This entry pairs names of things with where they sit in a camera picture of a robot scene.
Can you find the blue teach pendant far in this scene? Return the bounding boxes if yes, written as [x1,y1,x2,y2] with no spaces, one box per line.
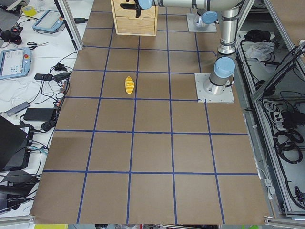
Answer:
[32,10,64,33]

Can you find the black scissors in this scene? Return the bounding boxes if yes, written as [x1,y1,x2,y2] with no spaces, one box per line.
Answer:
[27,42,49,50]

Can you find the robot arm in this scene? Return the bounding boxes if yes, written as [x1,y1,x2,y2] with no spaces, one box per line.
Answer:
[120,0,218,28]
[206,0,243,88]

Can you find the blue teach pendant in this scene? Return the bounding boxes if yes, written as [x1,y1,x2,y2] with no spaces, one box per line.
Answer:
[0,47,31,80]
[32,10,64,33]

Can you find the black cable bundle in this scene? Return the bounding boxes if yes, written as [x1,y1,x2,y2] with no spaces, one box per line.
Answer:
[273,131,305,165]

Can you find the black laptop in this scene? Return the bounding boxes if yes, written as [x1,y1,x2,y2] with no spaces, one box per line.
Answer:
[0,117,33,172]

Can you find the toy bread loaf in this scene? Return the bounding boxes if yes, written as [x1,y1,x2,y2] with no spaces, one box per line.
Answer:
[125,76,135,94]

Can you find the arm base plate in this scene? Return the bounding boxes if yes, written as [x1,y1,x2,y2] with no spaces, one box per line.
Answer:
[187,11,218,33]
[194,73,234,104]

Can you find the white crumpled cloth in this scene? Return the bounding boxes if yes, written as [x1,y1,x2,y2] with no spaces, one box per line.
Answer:
[245,41,275,61]

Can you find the wooden drawer cabinet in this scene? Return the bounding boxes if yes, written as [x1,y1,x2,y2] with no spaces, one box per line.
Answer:
[110,0,158,36]

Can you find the blue teach pendant near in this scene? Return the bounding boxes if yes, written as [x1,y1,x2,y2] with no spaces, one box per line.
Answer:
[0,47,31,80]

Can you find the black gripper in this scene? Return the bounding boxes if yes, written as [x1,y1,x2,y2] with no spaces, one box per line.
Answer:
[129,0,143,18]

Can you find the aluminium frame post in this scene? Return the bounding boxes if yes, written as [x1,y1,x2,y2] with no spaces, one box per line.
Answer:
[54,0,83,52]

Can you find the grey usb hub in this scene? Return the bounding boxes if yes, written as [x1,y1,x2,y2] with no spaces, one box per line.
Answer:
[6,102,30,117]

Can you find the black power brick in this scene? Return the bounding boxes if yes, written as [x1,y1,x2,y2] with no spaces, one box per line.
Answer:
[23,108,55,121]

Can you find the yellow tape roll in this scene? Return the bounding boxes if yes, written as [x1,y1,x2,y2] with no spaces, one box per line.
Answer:
[21,5,37,17]

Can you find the brown paper mat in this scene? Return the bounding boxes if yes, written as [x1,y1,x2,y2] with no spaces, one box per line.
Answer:
[31,0,269,225]

